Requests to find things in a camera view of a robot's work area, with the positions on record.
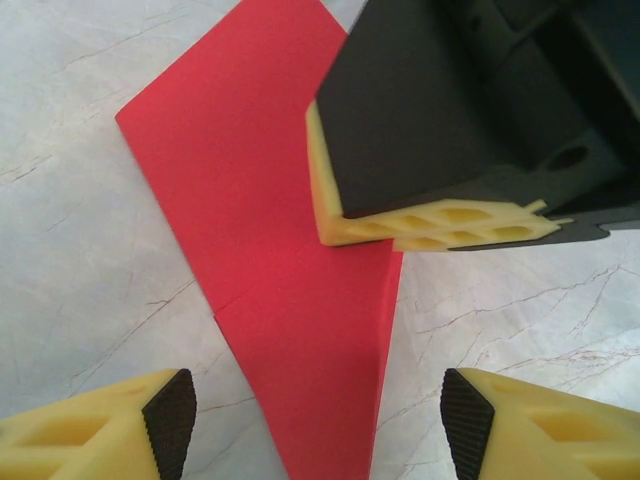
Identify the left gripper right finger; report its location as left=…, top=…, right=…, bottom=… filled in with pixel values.
left=439, top=367, right=640, bottom=480

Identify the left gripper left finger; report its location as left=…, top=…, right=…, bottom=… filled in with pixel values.
left=0, top=368, right=198, bottom=480

